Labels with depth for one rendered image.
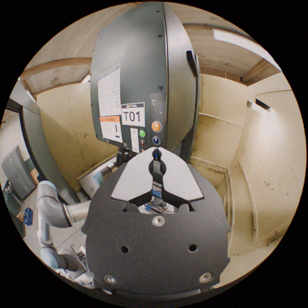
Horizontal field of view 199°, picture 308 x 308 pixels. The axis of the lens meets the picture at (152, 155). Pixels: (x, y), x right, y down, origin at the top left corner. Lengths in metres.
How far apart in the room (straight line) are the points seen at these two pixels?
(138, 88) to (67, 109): 1.24
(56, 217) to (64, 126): 1.20
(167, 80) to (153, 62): 0.07
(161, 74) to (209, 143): 1.17
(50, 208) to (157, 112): 0.46
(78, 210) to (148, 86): 0.46
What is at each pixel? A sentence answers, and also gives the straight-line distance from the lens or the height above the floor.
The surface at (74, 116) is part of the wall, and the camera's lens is 1.44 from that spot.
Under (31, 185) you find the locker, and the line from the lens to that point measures 5.18.
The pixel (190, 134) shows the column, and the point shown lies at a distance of 0.92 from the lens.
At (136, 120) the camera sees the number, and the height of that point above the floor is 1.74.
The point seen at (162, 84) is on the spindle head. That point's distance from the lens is 0.23.
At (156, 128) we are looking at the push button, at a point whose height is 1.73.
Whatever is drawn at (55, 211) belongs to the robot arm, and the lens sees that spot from 0.38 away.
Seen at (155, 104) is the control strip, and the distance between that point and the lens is 0.23.
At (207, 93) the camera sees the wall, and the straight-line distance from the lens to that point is 1.26.
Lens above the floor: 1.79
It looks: 32 degrees down
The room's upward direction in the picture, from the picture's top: straight up
